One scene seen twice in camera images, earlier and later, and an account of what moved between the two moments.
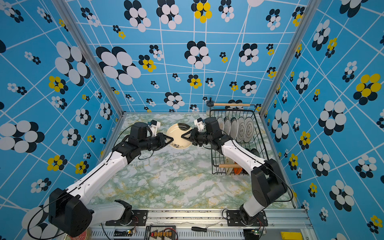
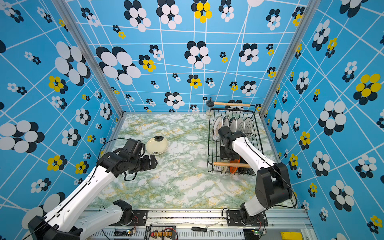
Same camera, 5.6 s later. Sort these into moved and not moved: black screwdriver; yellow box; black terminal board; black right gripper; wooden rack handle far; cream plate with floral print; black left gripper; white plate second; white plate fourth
Moved: black right gripper; cream plate with floral print; black left gripper
Not moved: wooden rack handle far; white plate second; black terminal board; white plate fourth; yellow box; black screwdriver
